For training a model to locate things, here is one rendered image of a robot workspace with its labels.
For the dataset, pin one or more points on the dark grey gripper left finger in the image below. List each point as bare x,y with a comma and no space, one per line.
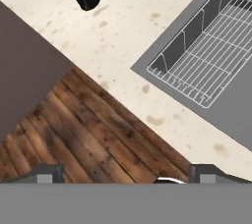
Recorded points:
49,173

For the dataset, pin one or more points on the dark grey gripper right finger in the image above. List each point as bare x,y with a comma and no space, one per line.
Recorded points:
205,173

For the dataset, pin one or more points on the grey sink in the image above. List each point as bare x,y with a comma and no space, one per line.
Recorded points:
210,70

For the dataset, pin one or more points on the mauve cupboard front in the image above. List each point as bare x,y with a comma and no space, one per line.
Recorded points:
26,70

